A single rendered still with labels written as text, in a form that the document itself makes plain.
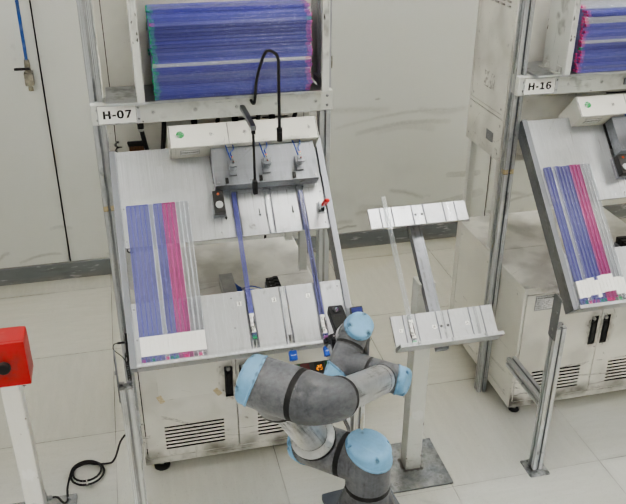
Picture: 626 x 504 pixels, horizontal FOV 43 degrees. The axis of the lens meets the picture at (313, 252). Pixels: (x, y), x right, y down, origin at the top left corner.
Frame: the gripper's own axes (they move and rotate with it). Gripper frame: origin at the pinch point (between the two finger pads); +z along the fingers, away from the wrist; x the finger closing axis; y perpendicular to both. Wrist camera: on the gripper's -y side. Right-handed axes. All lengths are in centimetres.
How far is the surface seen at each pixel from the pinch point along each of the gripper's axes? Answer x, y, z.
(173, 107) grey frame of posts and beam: -38, -82, -3
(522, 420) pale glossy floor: 92, 26, 81
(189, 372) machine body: -41, -6, 50
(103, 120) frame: -60, -80, -1
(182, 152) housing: -37, -70, 5
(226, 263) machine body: -21, -51, 70
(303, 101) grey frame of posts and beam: 4, -81, -3
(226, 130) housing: -22, -74, 1
